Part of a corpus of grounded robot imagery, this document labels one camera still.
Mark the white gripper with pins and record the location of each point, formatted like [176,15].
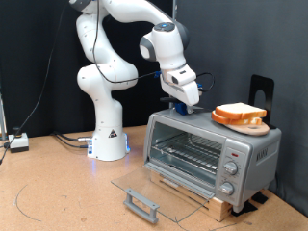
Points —
[183,86]

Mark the black metal bookend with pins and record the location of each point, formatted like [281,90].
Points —
[256,85]

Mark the black backdrop curtain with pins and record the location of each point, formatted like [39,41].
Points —
[32,48]

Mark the grey emergency stop box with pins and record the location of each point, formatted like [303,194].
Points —
[18,141]

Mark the wooden block riser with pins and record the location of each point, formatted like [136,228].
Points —
[218,208]

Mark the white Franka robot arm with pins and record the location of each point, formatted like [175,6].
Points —
[107,138]

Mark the silver oven knob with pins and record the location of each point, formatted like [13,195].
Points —
[226,188]
[231,167]

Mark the vertical metal pole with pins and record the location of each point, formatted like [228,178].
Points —
[175,8]

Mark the round wooden board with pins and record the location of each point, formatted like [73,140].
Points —
[253,129]

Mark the black foam pad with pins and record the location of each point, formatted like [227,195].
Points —
[245,208]
[260,198]

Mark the dark grey backdrop curtain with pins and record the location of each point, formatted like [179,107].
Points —
[240,38]

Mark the silver toaster oven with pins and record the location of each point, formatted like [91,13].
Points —
[256,173]

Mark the metal frame leg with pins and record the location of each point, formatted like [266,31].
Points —
[2,118]

